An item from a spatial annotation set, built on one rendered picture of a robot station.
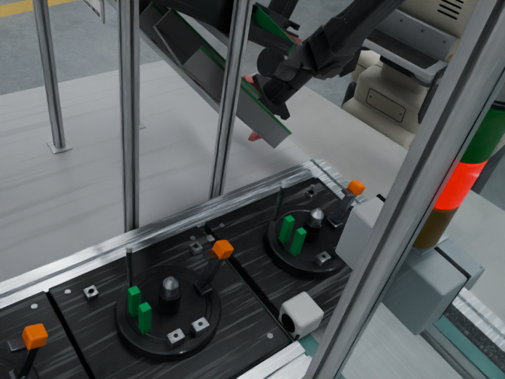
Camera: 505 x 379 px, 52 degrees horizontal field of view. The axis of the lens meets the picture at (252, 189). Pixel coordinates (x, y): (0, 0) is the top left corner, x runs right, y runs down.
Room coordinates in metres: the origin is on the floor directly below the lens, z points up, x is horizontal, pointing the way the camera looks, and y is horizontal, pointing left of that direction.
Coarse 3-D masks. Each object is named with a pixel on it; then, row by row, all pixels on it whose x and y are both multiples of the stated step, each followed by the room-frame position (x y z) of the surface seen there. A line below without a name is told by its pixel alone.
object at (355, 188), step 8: (352, 184) 0.61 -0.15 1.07; (360, 184) 0.62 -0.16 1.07; (344, 192) 0.60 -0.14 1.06; (352, 192) 0.61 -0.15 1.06; (360, 192) 0.61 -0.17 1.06; (344, 200) 0.61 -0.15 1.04; (352, 200) 0.61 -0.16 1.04; (336, 208) 0.61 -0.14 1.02; (344, 208) 0.60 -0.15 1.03; (336, 216) 0.60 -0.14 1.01
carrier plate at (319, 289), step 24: (288, 192) 0.68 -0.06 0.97; (240, 216) 0.60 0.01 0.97; (264, 216) 0.61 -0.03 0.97; (216, 240) 0.54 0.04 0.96; (240, 240) 0.54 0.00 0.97; (264, 240) 0.55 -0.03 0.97; (240, 264) 0.50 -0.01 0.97; (264, 264) 0.50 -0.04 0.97; (264, 288) 0.46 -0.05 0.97; (288, 288) 0.47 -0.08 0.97; (312, 288) 0.48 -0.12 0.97; (336, 288) 0.49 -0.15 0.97
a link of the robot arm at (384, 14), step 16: (368, 0) 0.87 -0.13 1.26; (384, 0) 0.85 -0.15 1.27; (400, 0) 0.86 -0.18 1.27; (336, 16) 0.91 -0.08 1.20; (352, 16) 0.88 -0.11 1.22; (368, 16) 0.86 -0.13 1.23; (384, 16) 0.88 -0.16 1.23; (320, 32) 0.92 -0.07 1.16; (336, 32) 0.89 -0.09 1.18; (352, 32) 0.87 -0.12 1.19; (368, 32) 0.89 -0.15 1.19; (320, 48) 0.91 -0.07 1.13; (336, 48) 0.88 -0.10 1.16; (352, 48) 0.89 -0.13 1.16; (320, 64) 0.89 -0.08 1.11
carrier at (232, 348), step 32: (128, 256) 0.40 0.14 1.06; (160, 256) 0.48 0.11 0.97; (192, 256) 0.49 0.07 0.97; (64, 288) 0.39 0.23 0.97; (96, 288) 0.40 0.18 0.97; (128, 288) 0.40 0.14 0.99; (160, 288) 0.39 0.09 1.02; (192, 288) 0.42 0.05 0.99; (224, 288) 0.45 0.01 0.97; (64, 320) 0.35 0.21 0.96; (96, 320) 0.35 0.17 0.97; (128, 320) 0.35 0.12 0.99; (160, 320) 0.36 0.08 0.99; (192, 320) 0.37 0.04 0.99; (224, 320) 0.39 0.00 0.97; (256, 320) 0.40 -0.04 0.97; (96, 352) 0.31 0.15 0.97; (128, 352) 0.32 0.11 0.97; (160, 352) 0.32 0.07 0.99; (192, 352) 0.33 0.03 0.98; (224, 352) 0.35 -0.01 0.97; (256, 352) 0.36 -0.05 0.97
